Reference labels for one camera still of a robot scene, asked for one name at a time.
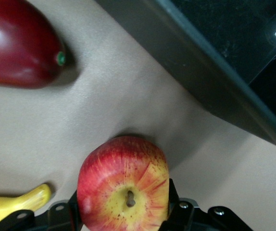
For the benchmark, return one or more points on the red yellow mango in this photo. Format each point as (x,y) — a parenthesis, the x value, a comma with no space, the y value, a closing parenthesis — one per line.
(20,48)

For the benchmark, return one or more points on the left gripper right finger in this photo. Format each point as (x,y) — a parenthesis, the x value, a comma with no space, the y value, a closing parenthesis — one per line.
(181,214)

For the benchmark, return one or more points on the red yellow streaked apple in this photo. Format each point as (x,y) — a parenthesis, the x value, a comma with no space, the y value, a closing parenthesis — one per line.
(118,173)

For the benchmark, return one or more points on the black rectangular plastic box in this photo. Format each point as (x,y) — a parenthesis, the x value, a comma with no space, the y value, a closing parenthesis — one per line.
(224,48)

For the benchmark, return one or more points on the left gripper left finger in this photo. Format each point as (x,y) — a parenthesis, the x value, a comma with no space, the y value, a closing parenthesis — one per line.
(63,216)

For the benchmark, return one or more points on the yellow banana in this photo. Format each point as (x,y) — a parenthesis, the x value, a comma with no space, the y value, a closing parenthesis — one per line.
(13,204)

